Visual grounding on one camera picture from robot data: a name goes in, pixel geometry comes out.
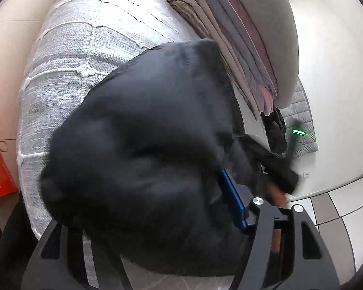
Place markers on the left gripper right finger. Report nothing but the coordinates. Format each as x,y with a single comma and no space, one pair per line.
285,251

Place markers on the black puffer jacket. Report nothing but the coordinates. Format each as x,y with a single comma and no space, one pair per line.
136,165

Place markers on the dark clothes pile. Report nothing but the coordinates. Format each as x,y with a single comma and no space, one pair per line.
275,129

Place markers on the grey quilted headboard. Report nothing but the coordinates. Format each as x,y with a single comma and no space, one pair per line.
299,123

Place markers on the folded pink grey blankets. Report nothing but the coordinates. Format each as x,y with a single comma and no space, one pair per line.
240,44

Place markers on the grey pillow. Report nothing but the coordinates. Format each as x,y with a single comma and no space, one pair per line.
275,23

